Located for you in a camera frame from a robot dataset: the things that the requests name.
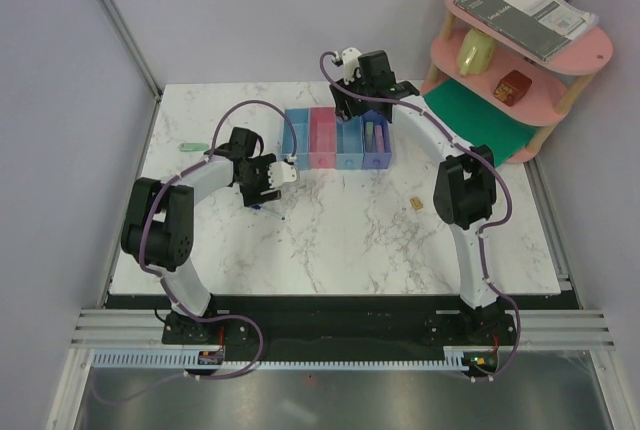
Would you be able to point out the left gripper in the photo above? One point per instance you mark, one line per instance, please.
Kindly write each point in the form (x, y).
(251, 197)

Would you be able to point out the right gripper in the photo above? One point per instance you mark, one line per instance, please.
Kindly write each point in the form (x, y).
(341, 107)

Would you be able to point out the long green highlighter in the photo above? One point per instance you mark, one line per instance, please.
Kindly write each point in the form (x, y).
(369, 129)

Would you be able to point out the teal blue drawer box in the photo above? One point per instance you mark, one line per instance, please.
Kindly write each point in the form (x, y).
(349, 145)

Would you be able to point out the purple drawer box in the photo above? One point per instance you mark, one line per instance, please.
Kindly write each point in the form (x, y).
(374, 160)

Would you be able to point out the pink drawer box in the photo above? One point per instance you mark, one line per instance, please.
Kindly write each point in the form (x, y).
(322, 138)

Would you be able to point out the light blue drawer box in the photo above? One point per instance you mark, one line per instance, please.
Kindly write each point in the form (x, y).
(296, 137)

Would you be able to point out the small yellow eraser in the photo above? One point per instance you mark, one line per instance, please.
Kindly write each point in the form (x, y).
(416, 203)

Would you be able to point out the pink highlighter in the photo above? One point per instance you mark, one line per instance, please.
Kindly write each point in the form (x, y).
(379, 138)

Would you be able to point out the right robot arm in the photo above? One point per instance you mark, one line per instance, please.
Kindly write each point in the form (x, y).
(467, 182)

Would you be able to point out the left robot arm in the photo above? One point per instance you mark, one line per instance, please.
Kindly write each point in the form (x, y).
(159, 224)

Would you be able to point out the small green highlighter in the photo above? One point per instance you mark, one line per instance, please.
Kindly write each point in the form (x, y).
(193, 147)

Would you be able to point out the pink three-tier shelf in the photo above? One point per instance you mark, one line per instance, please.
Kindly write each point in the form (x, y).
(556, 84)

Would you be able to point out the red brown cube box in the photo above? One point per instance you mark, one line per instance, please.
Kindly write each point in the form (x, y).
(512, 88)

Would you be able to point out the green folder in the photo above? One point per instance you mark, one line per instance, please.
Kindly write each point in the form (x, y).
(478, 121)

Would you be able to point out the grey setup guide booklet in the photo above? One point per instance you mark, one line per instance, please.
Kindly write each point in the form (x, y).
(542, 27)

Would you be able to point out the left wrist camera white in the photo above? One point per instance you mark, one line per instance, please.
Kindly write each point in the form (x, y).
(281, 173)

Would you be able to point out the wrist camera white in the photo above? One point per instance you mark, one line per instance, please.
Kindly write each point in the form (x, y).
(348, 60)
(281, 173)

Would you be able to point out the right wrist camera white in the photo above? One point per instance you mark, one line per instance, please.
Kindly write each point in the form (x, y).
(348, 60)

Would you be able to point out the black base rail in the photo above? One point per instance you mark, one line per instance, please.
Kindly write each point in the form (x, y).
(360, 328)

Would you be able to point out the white cable duct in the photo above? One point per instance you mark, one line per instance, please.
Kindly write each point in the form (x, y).
(193, 359)

